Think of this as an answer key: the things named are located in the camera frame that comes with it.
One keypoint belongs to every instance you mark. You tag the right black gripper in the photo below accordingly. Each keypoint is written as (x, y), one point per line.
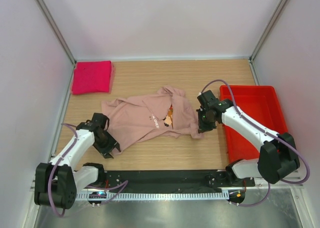
(203, 127)

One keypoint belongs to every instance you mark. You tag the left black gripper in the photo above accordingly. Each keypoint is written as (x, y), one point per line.
(112, 143)

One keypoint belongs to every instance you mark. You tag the dusty pink t shirt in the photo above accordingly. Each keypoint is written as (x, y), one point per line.
(140, 118)

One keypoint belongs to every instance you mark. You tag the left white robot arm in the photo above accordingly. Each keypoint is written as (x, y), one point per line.
(57, 182)

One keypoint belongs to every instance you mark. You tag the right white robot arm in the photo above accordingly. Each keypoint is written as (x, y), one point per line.
(277, 152)

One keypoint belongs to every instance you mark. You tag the red plastic bin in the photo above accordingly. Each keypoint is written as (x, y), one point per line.
(262, 104)

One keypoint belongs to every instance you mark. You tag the folded magenta t shirt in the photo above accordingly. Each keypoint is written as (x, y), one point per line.
(93, 77)

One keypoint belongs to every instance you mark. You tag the white slotted cable duct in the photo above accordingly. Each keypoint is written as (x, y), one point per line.
(100, 196)

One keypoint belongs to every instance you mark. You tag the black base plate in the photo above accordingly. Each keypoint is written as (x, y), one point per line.
(172, 181)

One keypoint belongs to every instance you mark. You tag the aluminium rail profile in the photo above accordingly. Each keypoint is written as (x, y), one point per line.
(295, 176)

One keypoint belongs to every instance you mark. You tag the right aluminium frame post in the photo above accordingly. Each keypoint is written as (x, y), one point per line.
(270, 25)

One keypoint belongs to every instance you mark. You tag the aluminium frame post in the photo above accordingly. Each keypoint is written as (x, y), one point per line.
(54, 27)
(270, 25)

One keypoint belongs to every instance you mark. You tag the left aluminium frame post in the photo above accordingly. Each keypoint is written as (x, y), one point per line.
(54, 27)

